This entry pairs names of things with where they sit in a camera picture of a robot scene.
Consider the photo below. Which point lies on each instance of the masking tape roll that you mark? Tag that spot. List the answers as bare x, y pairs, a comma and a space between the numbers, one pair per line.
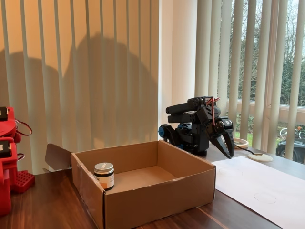
241, 142

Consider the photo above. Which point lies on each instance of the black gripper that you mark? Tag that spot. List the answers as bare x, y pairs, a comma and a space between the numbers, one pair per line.
219, 134

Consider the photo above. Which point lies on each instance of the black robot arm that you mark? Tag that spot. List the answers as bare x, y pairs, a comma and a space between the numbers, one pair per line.
188, 118

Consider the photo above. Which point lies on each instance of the white paper sheet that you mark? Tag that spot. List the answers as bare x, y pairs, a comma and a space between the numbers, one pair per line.
262, 181

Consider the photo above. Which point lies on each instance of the red leader robot arm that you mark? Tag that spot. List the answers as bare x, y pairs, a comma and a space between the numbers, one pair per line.
7, 167

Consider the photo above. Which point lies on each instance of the white jar with silver lid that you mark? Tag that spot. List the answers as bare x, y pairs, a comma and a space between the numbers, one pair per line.
104, 179

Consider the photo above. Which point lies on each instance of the bicycle outside window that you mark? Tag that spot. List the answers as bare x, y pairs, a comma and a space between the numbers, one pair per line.
283, 132

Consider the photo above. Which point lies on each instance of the open cardboard box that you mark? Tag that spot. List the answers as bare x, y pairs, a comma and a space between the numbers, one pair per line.
155, 202

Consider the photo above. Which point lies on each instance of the white vertical blinds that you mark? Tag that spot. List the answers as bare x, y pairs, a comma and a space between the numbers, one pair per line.
78, 71
202, 47

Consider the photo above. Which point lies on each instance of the dark car outside window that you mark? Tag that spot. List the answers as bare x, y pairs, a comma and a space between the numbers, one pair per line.
281, 148

